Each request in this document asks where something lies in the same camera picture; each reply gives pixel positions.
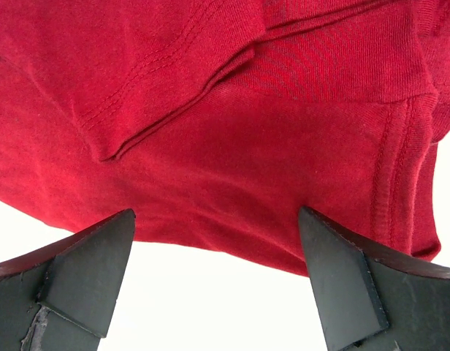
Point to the dark red t shirt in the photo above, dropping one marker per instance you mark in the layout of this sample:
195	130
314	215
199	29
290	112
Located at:
216	121

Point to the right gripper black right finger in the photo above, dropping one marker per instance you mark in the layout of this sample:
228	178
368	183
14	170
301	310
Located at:
371	297

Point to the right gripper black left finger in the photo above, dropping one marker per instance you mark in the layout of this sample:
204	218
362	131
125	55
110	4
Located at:
63	295

